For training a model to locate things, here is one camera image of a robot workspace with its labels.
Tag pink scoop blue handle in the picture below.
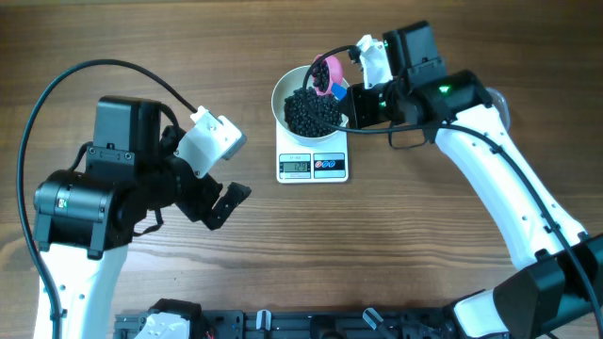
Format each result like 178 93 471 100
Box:
314 56 347 100

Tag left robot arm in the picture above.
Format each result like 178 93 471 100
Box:
34 96 251 338

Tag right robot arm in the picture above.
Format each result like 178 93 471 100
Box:
347 22 602 338

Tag white digital kitchen scale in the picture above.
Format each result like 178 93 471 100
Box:
276 124 350 185

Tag black beans in scoop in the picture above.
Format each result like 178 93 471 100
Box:
312 61 330 92

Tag black beans in bowl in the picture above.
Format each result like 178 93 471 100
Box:
284 88 343 137

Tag white ceramic bowl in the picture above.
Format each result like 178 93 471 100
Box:
271 65 344 148

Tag clear plastic container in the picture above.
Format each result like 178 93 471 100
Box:
486 88 511 130

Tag left black camera cable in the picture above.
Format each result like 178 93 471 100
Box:
16 58 199 339

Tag black camera cable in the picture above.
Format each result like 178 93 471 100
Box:
16 58 199 339
301 44 603 339

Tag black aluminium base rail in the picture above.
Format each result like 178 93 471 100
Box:
112 308 510 339

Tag right black camera cable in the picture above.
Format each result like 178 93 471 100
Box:
301 44 603 339

